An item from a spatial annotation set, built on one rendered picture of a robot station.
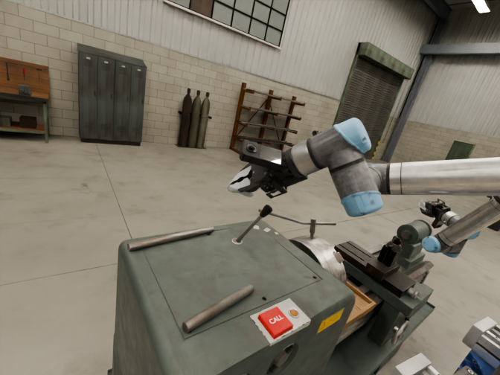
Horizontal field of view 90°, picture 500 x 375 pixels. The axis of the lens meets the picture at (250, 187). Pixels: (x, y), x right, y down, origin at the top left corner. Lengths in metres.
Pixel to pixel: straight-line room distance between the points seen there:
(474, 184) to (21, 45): 7.05
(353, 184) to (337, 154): 0.07
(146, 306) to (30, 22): 6.71
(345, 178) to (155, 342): 0.49
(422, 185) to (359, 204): 0.16
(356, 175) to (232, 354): 0.43
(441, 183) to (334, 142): 0.24
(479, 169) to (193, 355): 0.65
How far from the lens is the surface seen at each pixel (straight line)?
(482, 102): 15.65
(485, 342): 1.37
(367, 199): 0.54
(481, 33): 16.59
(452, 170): 0.65
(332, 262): 1.05
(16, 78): 7.07
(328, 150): 0.53
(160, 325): 0.61
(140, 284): 0.70
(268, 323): 0.64
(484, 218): 1.36
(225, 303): 0.63
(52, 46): 7.06
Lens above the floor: 1.72
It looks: 19 degrees down
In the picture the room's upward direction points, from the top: 13 degrees clockwise
